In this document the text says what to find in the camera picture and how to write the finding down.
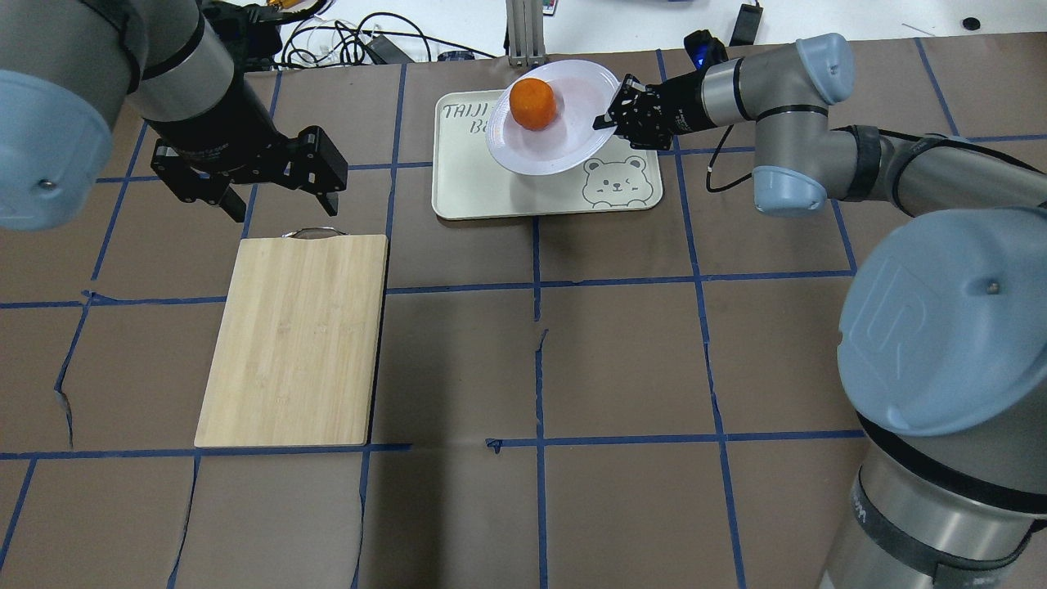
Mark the wooden cutting board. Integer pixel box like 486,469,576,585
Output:
194,234,389,450

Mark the white round plate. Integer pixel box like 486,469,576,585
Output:
486,60,620,176

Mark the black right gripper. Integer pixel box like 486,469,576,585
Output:
592,72,706,151

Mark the black power adapter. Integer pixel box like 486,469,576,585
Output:
729,1,763,46

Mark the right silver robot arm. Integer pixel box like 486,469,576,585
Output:
592,31,1046,588

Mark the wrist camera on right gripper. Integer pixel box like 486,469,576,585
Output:
683,29,729,72

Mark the aluminium frame post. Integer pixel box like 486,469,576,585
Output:
505,0,547,68

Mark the orange fruit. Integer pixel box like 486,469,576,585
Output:
509,78,558,132

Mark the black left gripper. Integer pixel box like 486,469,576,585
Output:
151,82,348,223

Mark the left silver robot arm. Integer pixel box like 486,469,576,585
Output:
1,1,348,232

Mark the cream tray with bear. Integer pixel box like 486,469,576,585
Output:
431,90,664,221

